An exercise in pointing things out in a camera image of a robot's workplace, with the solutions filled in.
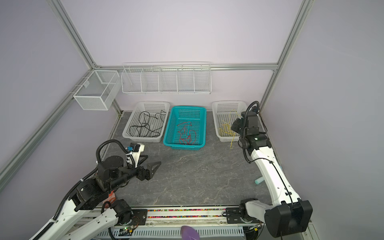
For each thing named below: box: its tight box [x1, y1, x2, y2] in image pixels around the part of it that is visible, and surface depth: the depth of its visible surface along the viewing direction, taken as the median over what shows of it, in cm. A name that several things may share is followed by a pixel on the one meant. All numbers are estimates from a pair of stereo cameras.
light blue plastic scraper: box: [254, 176, 265, 185], surface depth 85 cm
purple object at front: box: [180, 225, 201, 240], surface depth 71 cm
